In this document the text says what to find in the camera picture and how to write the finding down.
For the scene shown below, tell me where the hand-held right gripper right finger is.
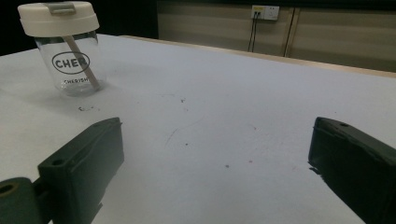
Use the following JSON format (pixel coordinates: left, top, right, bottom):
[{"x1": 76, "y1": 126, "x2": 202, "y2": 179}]
[{"x1": 307, "y1": 117, "x2": 396, "y2": 224}]

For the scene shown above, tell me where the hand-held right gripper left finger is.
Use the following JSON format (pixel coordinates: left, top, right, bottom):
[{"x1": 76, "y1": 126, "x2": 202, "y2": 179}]
[{"x1": 37, "y1": 117, "x2": 125, "y2": 224}]

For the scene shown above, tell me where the clear glass cup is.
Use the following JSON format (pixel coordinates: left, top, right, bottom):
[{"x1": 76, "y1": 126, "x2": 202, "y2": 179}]
[{"x1": 35, "y1": 31, "x2": 106, "y2": 97}]

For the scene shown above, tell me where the beige drinking straw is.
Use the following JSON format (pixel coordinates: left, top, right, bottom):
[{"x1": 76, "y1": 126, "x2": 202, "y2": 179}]
[{"x1": 63, "y1": 35, "x2": 101, "y2": 91}]

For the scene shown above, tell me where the white table mat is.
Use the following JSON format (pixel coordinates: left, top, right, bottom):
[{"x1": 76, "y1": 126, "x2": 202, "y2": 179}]
[{"x1": 0, "y1": 33, "x2": 396, "y2": 224}]

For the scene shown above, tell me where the black wall socket cable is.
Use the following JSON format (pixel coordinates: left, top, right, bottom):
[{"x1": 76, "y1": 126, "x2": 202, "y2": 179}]
[
  {"x1": 247, "y1": 11, "x2": 258, "y2": 52},
  {"x1": 250, "y1": 11, "x2": 261, "y2": 52}
]

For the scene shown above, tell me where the white wall socket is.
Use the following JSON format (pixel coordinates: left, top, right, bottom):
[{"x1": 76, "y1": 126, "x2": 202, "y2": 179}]
[{"x1": 250, "y1": 5, "x2": 280, "y2": 21}]

